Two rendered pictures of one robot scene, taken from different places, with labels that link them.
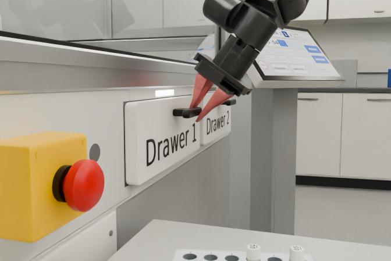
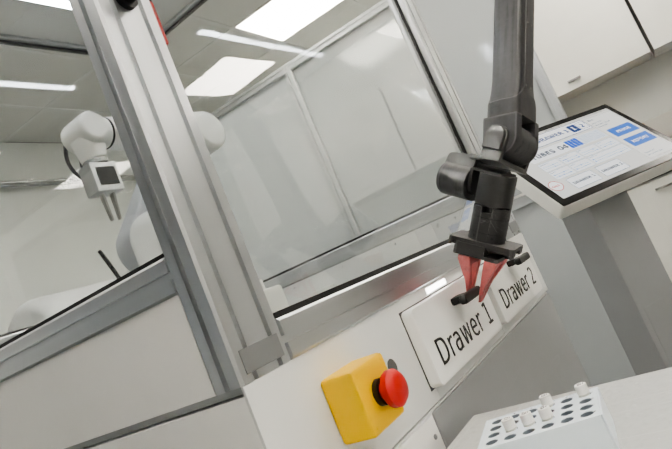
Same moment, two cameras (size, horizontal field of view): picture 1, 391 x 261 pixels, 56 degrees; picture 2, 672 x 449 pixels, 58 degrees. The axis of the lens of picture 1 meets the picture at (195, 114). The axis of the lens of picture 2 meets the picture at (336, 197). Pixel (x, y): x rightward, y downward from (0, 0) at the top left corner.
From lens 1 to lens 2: 0.37 m
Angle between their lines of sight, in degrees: 19
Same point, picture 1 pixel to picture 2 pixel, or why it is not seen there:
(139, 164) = (435, 365)
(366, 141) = not seen: outside the picture
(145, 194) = (456, 394)
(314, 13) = (627, 51)
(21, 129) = (336, 365)
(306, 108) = not seen: outside the picture
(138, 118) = (418, 323)
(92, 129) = (383, 347)
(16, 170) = (348, 390)
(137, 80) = (402, 288)
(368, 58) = not seen: outside the picture
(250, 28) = (489, 192)
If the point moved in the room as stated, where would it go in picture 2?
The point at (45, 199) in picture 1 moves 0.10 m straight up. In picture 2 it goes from (372, 405) to (335, 315)
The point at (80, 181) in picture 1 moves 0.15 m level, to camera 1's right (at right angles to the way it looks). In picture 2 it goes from (390, 384) to (528, 333)
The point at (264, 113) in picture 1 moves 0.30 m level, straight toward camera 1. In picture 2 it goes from (593, 243) to (588, 258)
